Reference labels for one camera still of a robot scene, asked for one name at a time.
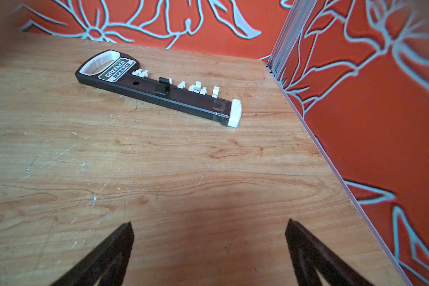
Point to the dark brown bit holder case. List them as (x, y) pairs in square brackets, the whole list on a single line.
[(120, 73)]

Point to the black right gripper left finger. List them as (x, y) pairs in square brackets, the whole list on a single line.
[(105, 265)]

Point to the aluminium corner frame post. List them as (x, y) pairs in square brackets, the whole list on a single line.
[(299, 12)]

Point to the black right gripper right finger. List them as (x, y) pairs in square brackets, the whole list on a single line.
[(311, 258)]

